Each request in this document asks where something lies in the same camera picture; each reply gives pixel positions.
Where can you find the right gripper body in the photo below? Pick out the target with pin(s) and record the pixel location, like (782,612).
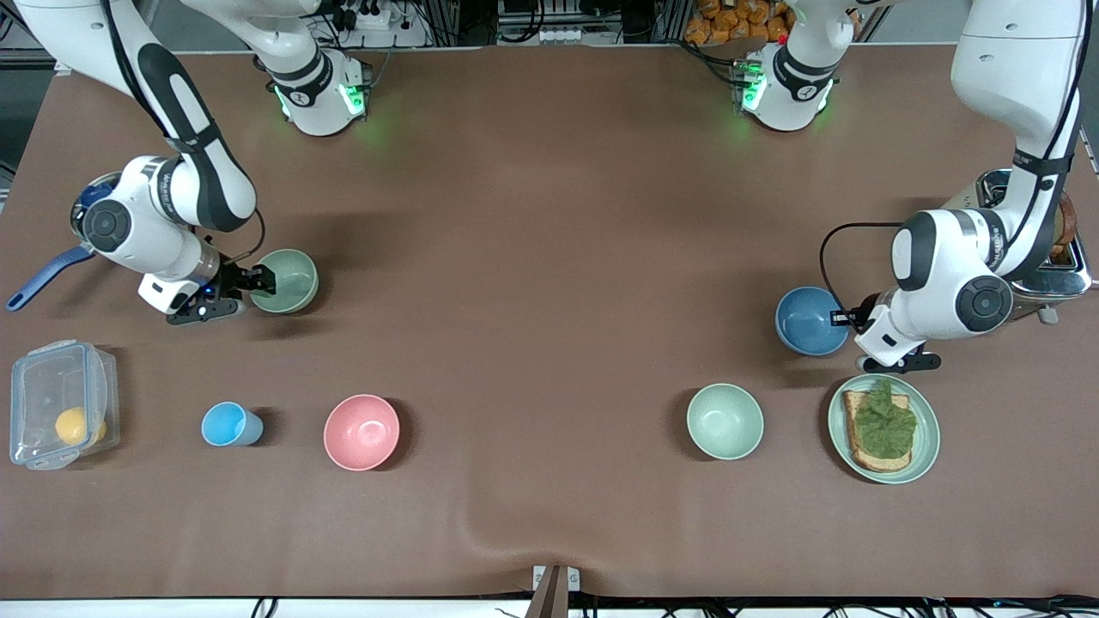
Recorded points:
(232,279)

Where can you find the light green bowl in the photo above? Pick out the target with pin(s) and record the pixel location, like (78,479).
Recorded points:
(725,421)
(296,283)

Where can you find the blue bowl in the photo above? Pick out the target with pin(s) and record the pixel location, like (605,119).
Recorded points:
(807,322)

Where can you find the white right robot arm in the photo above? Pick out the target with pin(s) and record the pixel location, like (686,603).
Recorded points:
(197,172)

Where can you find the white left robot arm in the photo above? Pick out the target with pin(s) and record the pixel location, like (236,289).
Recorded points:
(1013,69)

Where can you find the pink bowl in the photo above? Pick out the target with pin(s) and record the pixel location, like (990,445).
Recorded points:
(361,432)

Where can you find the green lettuce leaf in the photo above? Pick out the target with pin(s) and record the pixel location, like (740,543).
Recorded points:
(884,425)

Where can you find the light green plate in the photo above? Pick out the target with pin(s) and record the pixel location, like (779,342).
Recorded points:
(927,438)

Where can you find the glass lid with blue knob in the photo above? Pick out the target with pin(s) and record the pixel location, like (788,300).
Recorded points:
(93,196)

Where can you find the toasted bread slice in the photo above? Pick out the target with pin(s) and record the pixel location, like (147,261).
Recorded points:
(876,463)

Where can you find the light blue cup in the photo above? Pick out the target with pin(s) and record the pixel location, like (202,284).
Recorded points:
(225,424)

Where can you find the clear plastic food container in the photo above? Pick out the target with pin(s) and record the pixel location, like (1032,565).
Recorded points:
(43,386)

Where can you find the yellow lemon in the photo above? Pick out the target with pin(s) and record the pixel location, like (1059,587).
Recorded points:
(73,426)

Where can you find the beige chrome toaster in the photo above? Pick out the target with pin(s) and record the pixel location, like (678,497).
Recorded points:
(1065,279)

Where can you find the brown bread slice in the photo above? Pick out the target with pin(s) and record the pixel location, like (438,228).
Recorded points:
(1065,227)

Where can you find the white power strip with plugs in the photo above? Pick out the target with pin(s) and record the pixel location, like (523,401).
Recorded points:
(369,15)

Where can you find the bag of orange snacks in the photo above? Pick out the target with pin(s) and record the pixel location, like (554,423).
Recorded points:
(730,21)

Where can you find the brown table cover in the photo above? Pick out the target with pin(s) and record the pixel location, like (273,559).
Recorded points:
(549,515)

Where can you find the white socket strip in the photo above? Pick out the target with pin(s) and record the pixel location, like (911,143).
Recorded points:
(567,36)

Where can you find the metal table edge bracket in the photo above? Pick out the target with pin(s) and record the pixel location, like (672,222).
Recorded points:
(556,584)

